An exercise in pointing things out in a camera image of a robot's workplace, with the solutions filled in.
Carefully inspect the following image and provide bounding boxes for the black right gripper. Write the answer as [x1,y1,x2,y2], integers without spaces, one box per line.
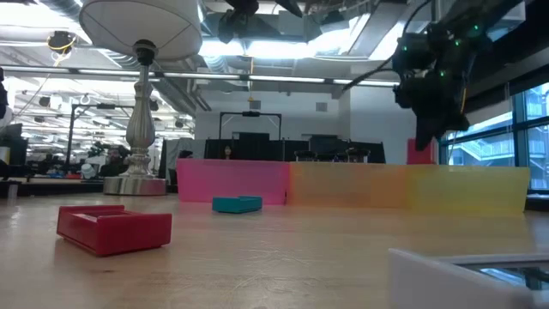
[392,28,473,152]

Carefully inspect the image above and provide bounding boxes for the teal plastic box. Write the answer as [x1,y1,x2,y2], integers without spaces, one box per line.
[212,196,263,215]

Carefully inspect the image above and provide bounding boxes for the black background partition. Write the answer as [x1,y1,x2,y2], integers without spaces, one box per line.
[201,131,386,164]

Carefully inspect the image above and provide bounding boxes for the black background monitor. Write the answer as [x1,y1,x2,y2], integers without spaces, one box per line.
[0,123,29,179]

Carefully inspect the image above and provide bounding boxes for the red plastic box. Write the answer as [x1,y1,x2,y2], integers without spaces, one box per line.
[56,204,173,258]

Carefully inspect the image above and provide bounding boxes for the black background frame rig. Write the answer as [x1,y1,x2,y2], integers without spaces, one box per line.
[219,111,283,141]

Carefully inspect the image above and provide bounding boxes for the black background stand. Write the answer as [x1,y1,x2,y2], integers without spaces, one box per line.
[66,102,130,167]

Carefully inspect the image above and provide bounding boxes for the white rectangular frame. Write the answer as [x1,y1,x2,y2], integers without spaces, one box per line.
[388,248,549,309]

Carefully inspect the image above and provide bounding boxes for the coiled yellow black ceiling cable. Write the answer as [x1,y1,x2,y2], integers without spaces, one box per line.
[45,29,78,55]

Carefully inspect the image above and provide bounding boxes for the yellow translucent bin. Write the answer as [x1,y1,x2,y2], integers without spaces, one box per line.
[402,165,532,215]

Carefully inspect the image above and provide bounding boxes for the grey fabric panel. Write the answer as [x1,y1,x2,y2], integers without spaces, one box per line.
[162,137,206,181]

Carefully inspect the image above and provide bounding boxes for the silver table lamp white shade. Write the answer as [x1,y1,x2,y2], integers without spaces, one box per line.
[78,0,203,197]

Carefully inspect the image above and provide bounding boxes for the red block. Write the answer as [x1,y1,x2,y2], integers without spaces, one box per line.
[406,137,439,166]

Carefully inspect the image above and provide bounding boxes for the pink translucent bin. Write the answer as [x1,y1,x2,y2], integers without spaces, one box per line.
[176,158,291,206]

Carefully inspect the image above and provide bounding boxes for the window with black frame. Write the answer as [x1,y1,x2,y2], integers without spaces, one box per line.
[439,81,549,192]

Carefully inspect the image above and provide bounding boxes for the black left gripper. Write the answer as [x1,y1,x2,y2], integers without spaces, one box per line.
[217,0,305,45]

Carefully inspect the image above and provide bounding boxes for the orange translucent bin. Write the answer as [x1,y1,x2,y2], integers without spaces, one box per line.
[286,161,408,210]

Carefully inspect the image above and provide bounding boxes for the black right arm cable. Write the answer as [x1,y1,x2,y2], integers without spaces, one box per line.
[341,58,402,92]

